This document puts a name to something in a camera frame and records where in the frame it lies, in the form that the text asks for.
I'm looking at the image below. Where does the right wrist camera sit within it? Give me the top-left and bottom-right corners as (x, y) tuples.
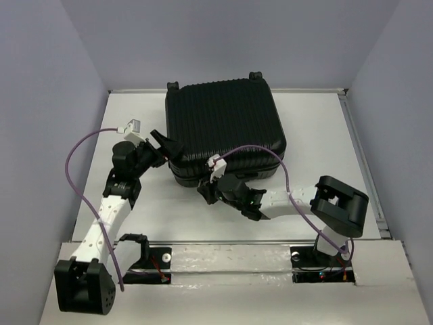
(206, 154), (227, 183)

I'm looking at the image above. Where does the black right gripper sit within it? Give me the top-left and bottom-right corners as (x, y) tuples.
(196, 170), (242, 211)

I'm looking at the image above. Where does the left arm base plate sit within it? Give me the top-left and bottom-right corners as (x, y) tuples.
(123, 246), (172, 285)

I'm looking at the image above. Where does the black hard-shell suitcase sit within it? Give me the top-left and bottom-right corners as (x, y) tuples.
(165, 72), (287, 188)

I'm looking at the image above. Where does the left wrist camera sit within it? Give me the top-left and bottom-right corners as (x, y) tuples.
(116, 119), (145, 146)

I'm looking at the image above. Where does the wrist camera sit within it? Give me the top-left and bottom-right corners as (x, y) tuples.
(206, 154), (227, 183)
(116, 119), (145, 146)

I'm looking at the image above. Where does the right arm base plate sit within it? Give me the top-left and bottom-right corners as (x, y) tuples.
(290, 246), (355, 284)

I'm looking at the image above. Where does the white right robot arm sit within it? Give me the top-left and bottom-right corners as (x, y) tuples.
(197, 174), (369, 265)

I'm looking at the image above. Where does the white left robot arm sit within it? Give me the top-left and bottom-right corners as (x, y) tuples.
(54, 128), (183, 315)

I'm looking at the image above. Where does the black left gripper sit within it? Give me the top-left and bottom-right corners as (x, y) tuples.
(132, 131), (185, 179)

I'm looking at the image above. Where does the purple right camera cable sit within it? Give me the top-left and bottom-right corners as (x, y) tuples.
(216, 144), (355, 257)

